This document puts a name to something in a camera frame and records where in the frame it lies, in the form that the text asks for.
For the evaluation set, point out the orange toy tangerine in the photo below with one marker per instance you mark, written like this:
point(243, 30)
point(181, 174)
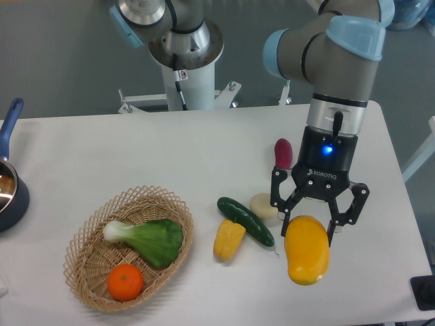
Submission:
point(125, 282)

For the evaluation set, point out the yellow toy corn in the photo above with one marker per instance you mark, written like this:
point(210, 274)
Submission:
point(228, 240)

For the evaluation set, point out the dark green toy cucumber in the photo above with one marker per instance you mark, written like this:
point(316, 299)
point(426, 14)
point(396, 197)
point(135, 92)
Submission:
point(240, 214)

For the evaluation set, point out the white round toy slice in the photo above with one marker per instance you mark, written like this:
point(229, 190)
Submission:
point(261, 207)

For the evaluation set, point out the blue saucepan with handle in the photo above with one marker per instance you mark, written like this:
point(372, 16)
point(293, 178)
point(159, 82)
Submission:
point(14, 192)

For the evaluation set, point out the purple toy sweet potato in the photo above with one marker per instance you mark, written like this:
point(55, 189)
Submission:
point(283, 154)

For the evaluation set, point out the black device at edge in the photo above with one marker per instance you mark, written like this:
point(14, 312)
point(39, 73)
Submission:
point(423, 291)

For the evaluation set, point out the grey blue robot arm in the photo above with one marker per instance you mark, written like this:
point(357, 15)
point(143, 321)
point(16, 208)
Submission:
point(338, 53)

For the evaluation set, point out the green toy bok choy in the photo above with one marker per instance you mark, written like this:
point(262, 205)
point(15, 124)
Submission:
point(157, 241)

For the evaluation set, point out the yellow toy mango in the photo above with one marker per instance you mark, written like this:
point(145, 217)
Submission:
point(307, 250)

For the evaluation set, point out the woven wicker basket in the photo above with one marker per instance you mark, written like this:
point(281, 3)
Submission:
point(90, 258)

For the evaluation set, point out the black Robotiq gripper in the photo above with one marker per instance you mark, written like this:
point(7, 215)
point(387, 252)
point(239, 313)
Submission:
point(322, 173)

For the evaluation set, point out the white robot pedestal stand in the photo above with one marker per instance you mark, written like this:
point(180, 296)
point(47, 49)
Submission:
point(185, 90)

